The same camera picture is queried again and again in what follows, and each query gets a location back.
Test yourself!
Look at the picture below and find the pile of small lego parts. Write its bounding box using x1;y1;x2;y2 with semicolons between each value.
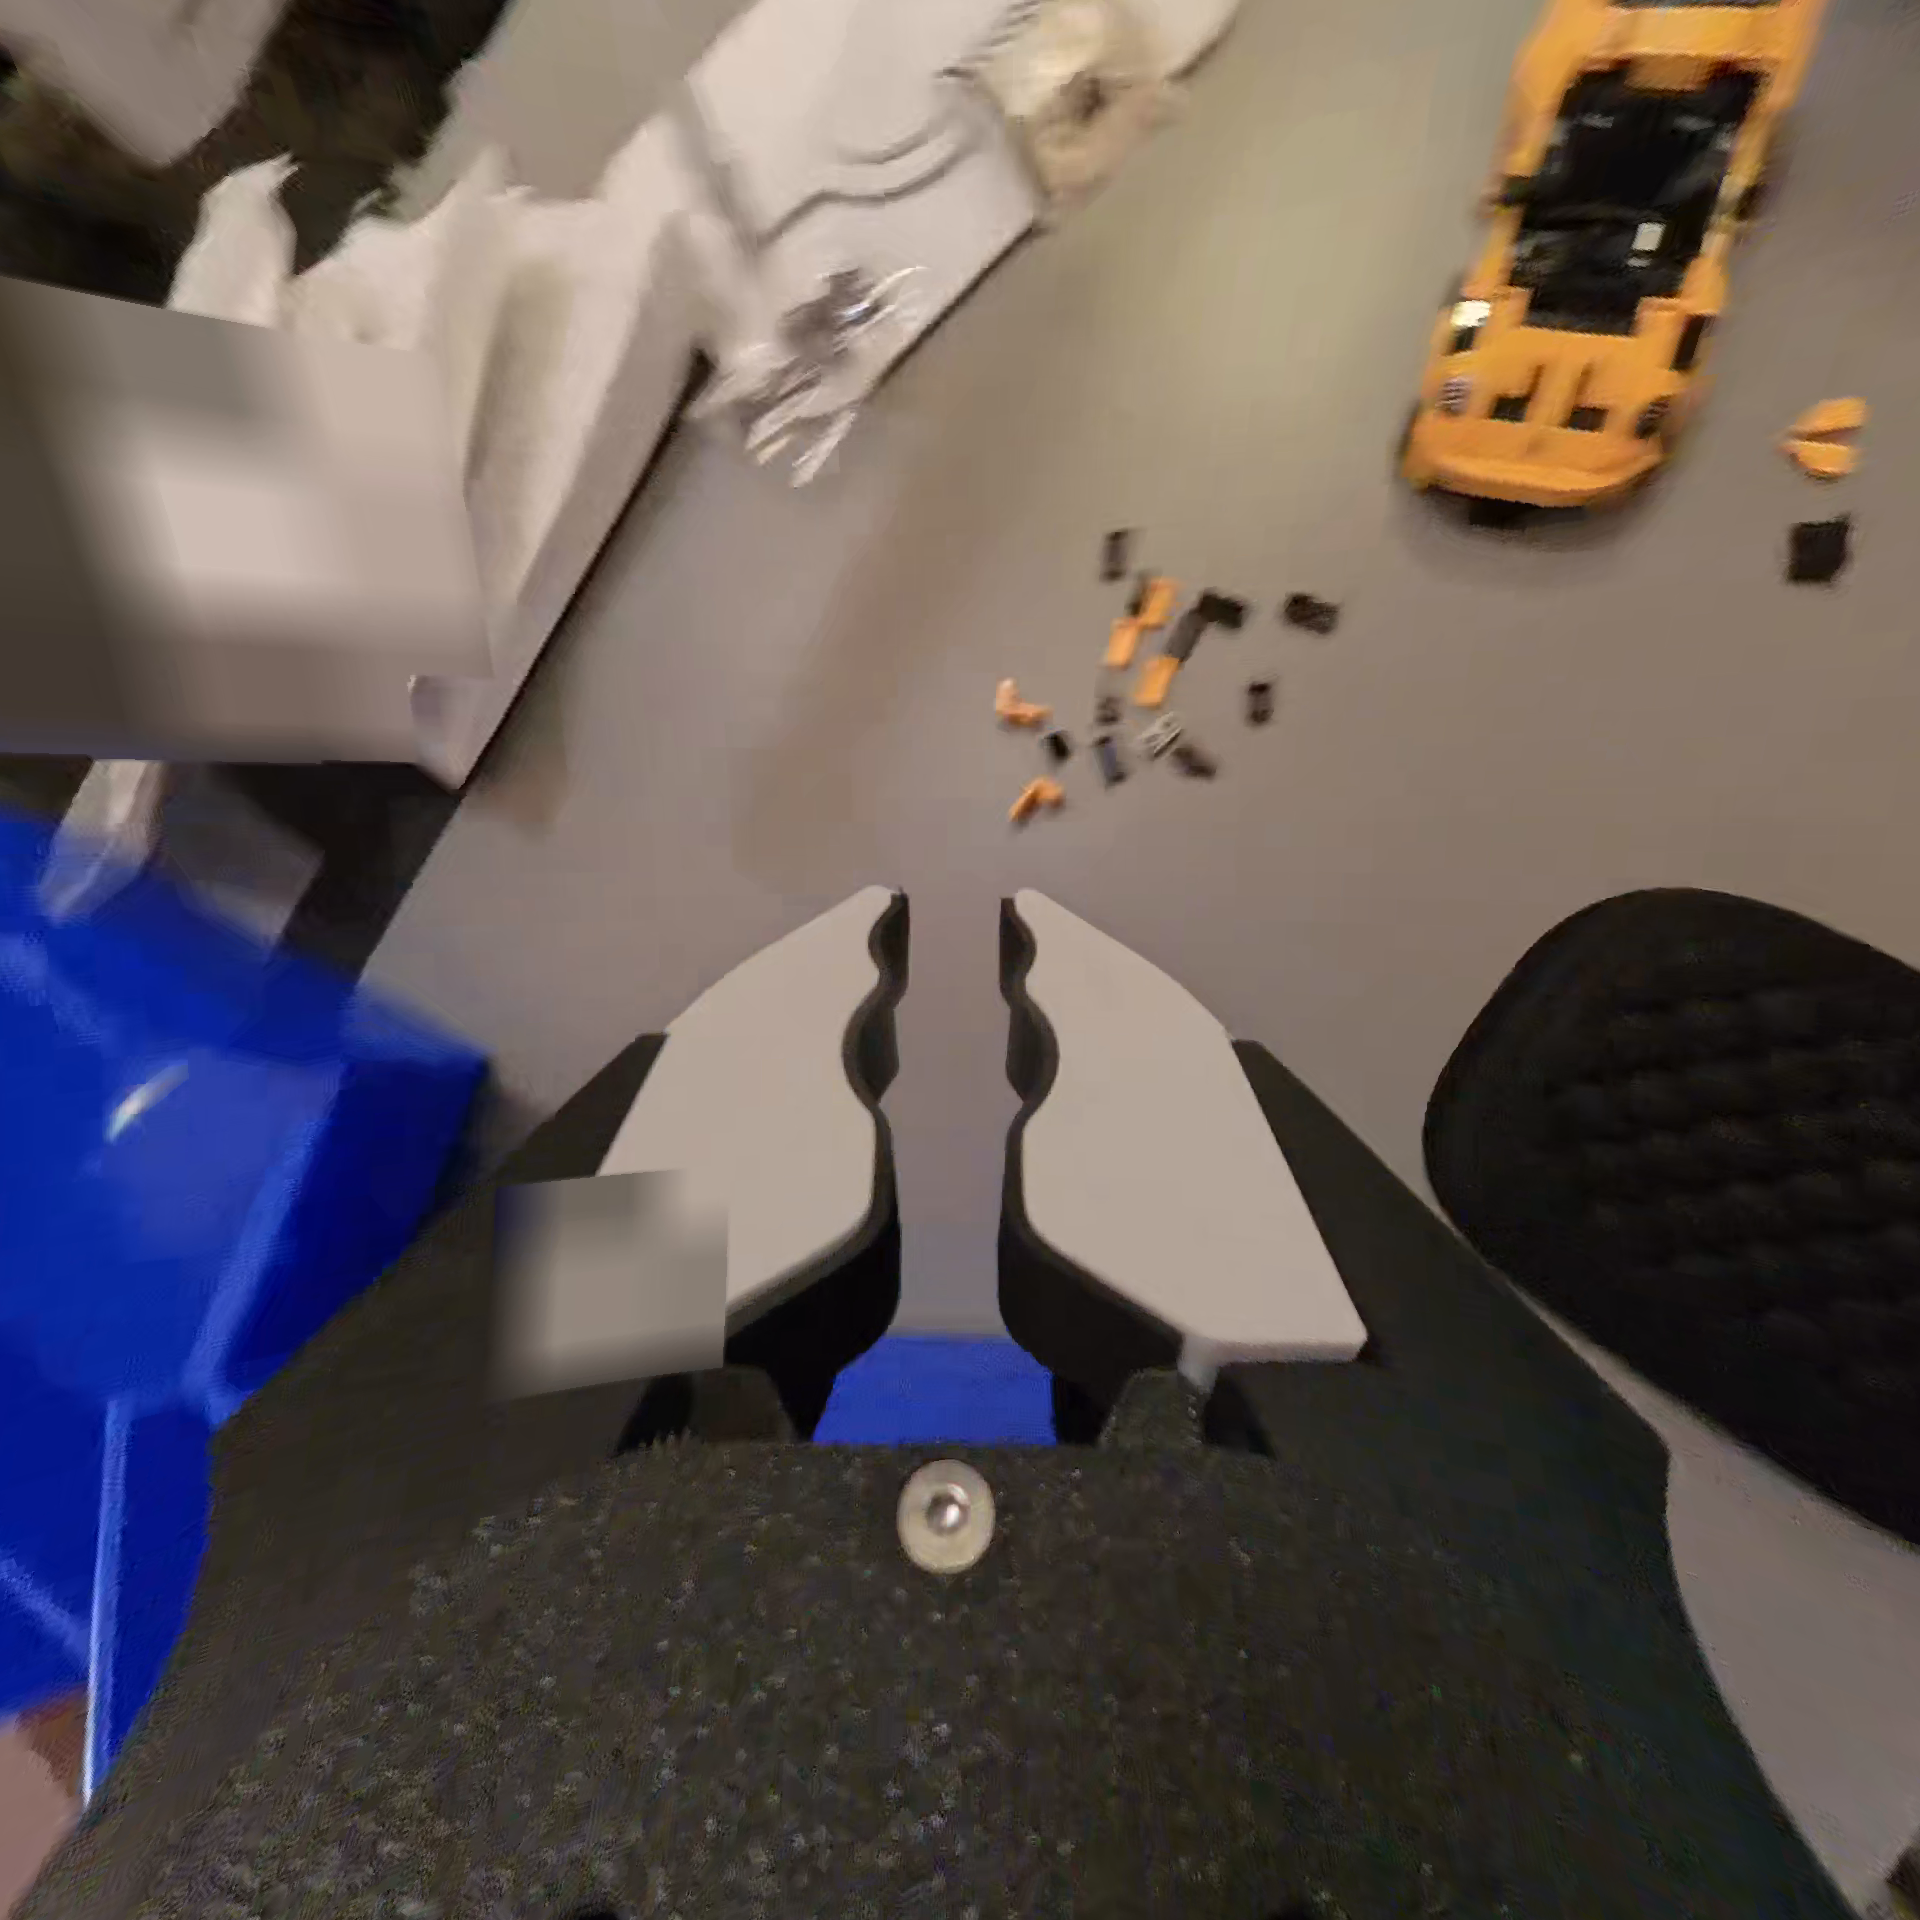
989;525;1345;829

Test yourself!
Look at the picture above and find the black round mesh pad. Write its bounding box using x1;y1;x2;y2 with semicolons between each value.
1421;884;1920;1548

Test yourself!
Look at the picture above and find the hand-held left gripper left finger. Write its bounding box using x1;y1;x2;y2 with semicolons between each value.
596;884;915;1442

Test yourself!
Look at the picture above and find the orange lego car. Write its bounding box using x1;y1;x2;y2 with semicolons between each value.
1395;0;1835;518

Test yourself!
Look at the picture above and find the stack of white paper bags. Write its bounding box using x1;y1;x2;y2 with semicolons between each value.
165;127;713;789

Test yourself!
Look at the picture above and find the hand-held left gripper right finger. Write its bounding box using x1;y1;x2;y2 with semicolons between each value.
996;887;1370;1444

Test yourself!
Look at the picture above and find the clear plastic parts bag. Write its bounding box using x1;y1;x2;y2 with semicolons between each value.
705;262;939;490

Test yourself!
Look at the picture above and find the blue plastic bin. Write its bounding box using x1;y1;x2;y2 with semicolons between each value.
0;802;1058;1800

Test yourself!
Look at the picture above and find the white book stand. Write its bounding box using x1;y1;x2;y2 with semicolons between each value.
600;0;1051;355

